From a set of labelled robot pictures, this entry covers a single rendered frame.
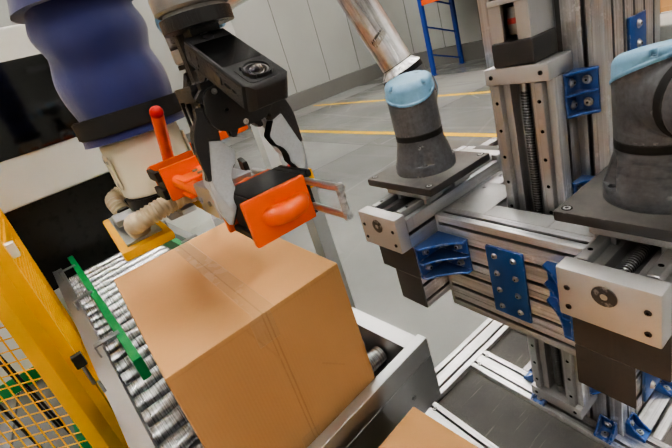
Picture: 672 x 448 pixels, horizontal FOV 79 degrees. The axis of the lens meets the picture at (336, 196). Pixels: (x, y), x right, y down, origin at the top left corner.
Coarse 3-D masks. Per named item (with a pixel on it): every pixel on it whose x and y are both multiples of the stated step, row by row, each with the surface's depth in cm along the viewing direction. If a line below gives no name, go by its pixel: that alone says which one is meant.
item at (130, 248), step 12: (108, 228) 96; (120, 228) 91; (156, 228) 83; (168, 228) 83; (120, 240) 85; (132, 240) 81; (144, 240) 80; (156, 240) 80; (168, 240) 81; (132, 252) 78; (144, 252) 79
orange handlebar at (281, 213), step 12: (240, 132) 108; (180, 180) 62; (192, 180) 61; (192, 192) 59; (300, 192) 42; (276, 204) 40; (288, 204) 40; (300, 204) 41; (264, 216) 40; (276, 216) 40; (288, 216) 40
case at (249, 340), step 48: (192, 240) 129; (240, 240) 118; (144, 288) 107; (192, 288) 99; (240, 288) 92; (288, 288) 86; (336, 288) 91; (144, 336) 85; (192, 336) 80; (240, 336) 78; (288, 336) 85; (336, 336) 93; (192, 384) 74; (240, 384) 80; (288, 384) 87; (336, 384) 95; (240, 432) 81; (288, 432) 88
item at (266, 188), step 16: (256, 176) 47; (272, 176) 45; (288, 176) 43; (240, 192) 43; (256, 192) 41; (272, 192) 41; (288, 192) 42; (240, 208) 44; (256, 208) 40; (240, 224) 46; (256, 224) 40; (288, 224) 42; (256, 240) 40; (272, 240) 41
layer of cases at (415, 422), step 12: (408, 420) 95; (420, 420) 95; (432, 420) 94; (396, 432) 94; (408, 432) 93; (420, 432) 92; (432, 432) 91; (444, 432) 90; (384, 444) 92; (396, 444) 91; (408, 444) 90; (420, 444) 89; (432, 444) 89; (444, 444) 88; (456, 444) 87; (468, 444) 86
